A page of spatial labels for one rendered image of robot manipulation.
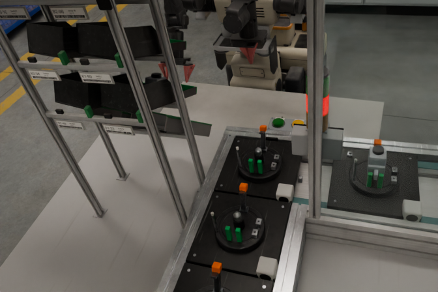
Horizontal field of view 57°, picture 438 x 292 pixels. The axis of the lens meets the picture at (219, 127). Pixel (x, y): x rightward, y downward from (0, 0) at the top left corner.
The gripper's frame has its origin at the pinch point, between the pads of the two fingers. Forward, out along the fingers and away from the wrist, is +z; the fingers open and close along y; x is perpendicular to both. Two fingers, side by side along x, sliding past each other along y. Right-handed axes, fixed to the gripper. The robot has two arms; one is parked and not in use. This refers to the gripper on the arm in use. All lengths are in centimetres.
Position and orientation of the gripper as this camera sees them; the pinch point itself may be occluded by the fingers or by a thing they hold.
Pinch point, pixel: (251, 60)
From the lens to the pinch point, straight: 127.8
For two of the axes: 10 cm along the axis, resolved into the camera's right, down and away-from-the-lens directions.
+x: 3.1, -6.4, 7.1
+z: 1.4, 7.6, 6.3
